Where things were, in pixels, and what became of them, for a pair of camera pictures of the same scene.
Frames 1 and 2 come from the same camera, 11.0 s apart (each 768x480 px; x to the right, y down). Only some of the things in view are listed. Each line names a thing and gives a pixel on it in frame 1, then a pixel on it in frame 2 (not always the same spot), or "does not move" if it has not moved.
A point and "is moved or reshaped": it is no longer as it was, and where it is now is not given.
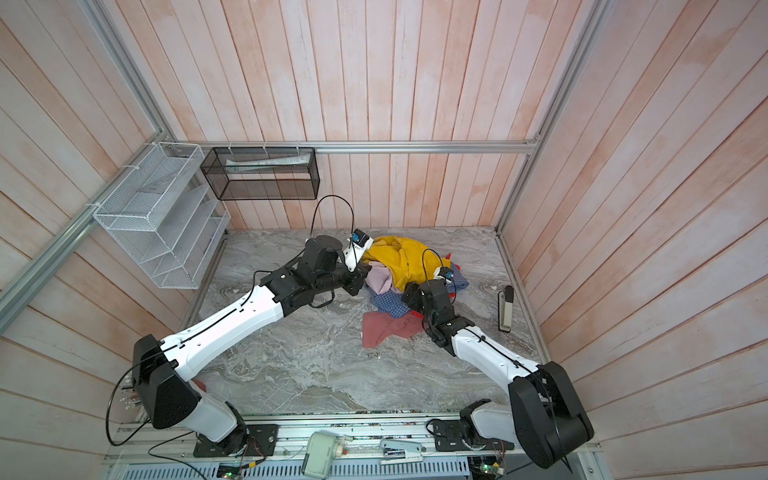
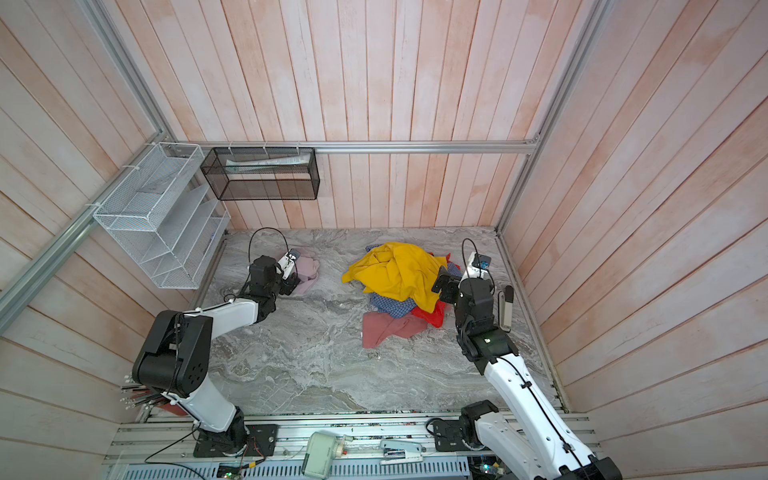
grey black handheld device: x=505 y=305 does not move
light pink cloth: x=379 y=277 is moved or reshaped
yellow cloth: x=406 y=261 does not move
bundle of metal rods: x=129 y=397 does not move
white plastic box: x=322 y=448 does not move
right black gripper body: x=417 y=300 to x=459 y=319
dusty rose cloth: x=377 y=326 does not move
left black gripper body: x=349 y=280 to x=283 y=286
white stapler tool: x=401 y=451 does not move
